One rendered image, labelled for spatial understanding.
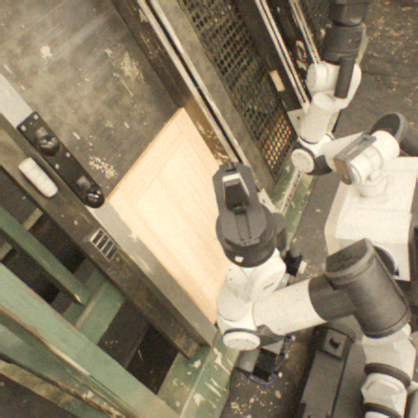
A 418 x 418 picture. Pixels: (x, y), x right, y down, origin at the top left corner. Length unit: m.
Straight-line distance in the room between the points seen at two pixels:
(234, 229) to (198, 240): 0.62
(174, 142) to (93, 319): 0.48
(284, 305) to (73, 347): 0.42
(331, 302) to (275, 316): 0.13
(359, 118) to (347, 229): 2.54
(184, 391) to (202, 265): 0.32
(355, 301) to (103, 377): 0.52
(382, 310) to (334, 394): 1.16
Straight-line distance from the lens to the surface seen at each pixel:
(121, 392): 0.97
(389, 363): 1.48
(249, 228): 0.53
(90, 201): 0.75
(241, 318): 0.89
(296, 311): 0.85
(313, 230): 2.54
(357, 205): 0.92
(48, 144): 0.71
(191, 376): 1.16
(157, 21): 1.10
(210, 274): 1.18
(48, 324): 0.83
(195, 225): 1.13
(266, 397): 2.08
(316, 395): 1.92
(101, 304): 1.00
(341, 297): 0.81
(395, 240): 0.86
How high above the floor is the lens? 2.00
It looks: 51 degrees down
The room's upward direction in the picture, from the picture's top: straight up
